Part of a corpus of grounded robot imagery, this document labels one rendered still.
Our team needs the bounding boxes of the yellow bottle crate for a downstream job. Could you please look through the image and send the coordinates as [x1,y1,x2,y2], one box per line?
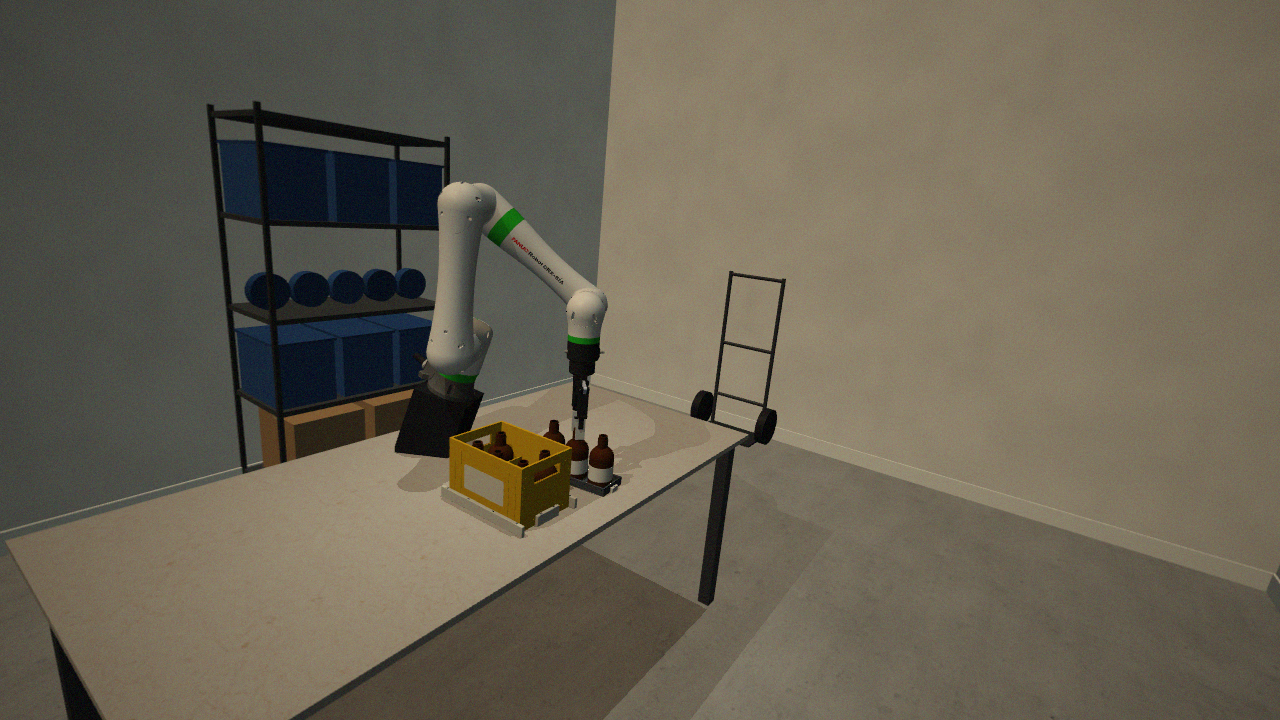
[449,421,572,530]

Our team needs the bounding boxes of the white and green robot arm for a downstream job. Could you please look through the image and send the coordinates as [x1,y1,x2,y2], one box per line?
[413,182,608,402]

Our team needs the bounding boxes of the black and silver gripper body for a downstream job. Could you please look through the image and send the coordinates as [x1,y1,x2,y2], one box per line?
[570,360,595,392]

